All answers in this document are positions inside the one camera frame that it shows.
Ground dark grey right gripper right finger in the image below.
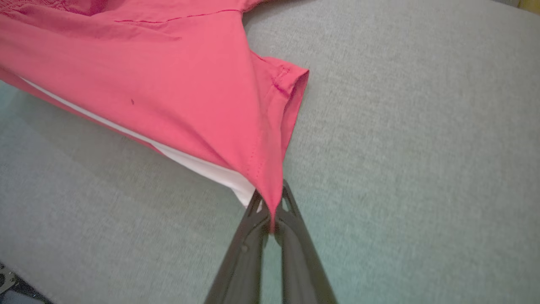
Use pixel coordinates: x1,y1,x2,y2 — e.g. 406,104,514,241
274,180,338,304

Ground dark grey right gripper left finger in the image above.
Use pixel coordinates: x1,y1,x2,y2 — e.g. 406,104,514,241
205,190,271,304

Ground red Bulls 23 shorts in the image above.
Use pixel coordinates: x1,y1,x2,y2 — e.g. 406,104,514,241
0,0,310,233

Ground large grey sofa seat cushion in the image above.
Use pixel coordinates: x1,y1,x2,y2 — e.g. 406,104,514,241
0,0,540,304

